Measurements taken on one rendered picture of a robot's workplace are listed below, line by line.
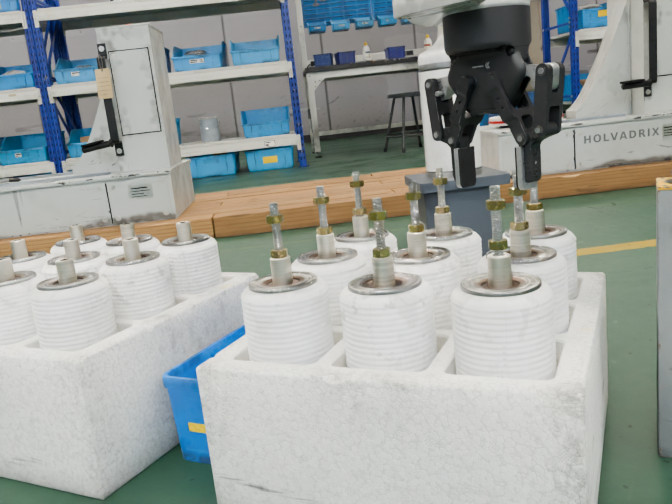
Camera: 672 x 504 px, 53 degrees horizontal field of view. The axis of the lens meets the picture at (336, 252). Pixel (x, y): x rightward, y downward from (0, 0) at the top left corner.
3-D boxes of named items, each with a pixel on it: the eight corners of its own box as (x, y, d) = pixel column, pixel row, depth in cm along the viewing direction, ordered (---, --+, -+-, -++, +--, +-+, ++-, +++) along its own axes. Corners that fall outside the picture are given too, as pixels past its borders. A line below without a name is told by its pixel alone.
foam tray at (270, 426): (350, 377, 110) (339, 270, 106) (608, 396, 94) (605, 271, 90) (218, 517, 76) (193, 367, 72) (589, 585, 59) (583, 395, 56)
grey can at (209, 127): (202, 142, 533) (199, 118, 529) (222, 140, 534) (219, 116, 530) (200, 143, 518) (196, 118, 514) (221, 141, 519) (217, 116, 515)
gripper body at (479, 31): (552, -5, 58) (556, 106, 60) (474, 12, 64) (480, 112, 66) (497, -7, 53) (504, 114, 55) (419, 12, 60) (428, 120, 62)
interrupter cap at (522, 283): (458, 280, 69) (457, 274, 68) (534, 275, 68) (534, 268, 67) (463, 302, 61) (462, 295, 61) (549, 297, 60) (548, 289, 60)
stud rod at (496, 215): (492, 265, 64) (487, 186, 62) (496, 263, 65) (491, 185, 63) (501, 266, 63) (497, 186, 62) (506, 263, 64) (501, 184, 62)
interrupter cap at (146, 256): (132, 255, 101) (131, 250, 101) (171, 255, 98) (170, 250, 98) (94, 268, 95) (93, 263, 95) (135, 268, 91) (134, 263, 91)
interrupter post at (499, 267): (486, 285, 66) (484, 252, 65) (511, 284, 65) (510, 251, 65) (489, 292, 63) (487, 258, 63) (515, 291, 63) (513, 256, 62)
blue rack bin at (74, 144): (85, 154, 553) (81, 128, 549) (132, 149, 555) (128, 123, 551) (66, 158, 505) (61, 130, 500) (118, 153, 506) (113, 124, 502)
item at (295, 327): (340, 453, 73) (322, 292, 69) (253, 458, 74) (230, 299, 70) (346, 413, 82) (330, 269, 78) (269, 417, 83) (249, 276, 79)
